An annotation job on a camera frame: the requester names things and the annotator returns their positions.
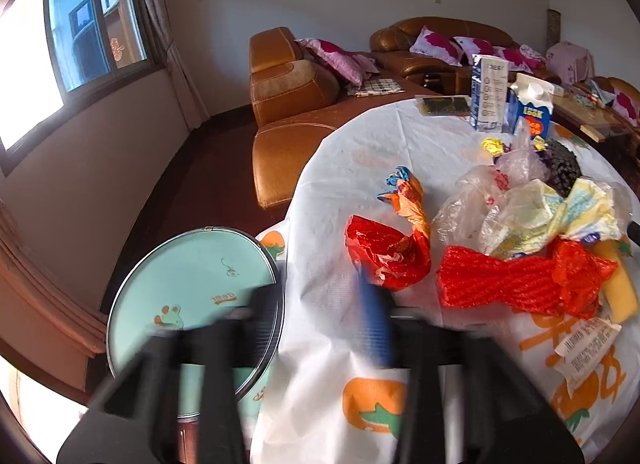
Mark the red orange snack wrapper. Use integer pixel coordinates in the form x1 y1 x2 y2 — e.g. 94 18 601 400
344 166 432 291

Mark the red foam net sleeve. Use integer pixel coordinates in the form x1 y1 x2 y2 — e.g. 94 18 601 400
436 239 618 319

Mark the clear plastic bag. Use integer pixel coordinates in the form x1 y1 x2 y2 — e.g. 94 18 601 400
432 119 549 250

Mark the yellow white wrapper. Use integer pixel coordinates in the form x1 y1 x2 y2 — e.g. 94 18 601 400
477 178 632 260

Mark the mint green trash bin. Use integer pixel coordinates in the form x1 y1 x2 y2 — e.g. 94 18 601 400
106 222 286 423

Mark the yellow sponge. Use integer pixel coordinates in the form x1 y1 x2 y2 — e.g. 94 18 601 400
593 239 639 324

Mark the white orange-print tablecloth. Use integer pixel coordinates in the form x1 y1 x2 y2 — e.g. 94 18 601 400
249 96 640 464

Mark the black foam net sleeve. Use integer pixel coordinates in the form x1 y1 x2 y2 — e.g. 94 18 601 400
536 139 582 198

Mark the yellow candy wrapper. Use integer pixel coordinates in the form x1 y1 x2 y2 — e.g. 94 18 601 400
480 138 506 157

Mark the tall white blue carton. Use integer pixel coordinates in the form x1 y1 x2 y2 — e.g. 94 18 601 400
471 54 509 132

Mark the dark seaweed snack packet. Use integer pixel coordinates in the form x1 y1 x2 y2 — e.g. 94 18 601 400
416 95 471 117

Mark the blue Look milk carton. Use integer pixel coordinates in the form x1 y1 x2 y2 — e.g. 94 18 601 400
506 72 554 139

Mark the wooden coffee table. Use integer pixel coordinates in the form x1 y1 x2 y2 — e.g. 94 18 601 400
552 90 639 167

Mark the brown leather chaise sofa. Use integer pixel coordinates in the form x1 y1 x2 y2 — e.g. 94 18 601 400
250 27 432 211

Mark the checkered cloth on sofa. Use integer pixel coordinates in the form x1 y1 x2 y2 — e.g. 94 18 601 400
347 78 405 98

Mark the brown leather back sofa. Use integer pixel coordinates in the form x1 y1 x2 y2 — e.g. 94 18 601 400
370 16 561 94

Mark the pink white pillow right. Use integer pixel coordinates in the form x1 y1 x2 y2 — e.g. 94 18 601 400
494 44 546 74

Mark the pink white pillow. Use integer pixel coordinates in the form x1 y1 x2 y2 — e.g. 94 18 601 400
409 26 463 67
454 36 495 65
494 44 546 74

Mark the pink pillow on chaise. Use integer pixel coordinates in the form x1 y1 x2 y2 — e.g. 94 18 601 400
296 38 380 86

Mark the pink covered appliance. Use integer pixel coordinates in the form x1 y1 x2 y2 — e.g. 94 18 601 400
546 41 594 84

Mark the pink white pillow middle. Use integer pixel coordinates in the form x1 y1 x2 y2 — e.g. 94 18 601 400
454 36 495 65

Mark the pink white pillow left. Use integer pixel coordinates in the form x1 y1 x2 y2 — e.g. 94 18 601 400
409 26 463 67

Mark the beige curtain right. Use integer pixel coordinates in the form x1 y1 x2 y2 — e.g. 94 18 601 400
144 0 209 131

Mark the window with dark frame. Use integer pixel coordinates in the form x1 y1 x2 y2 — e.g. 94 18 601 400
1 0 157 175

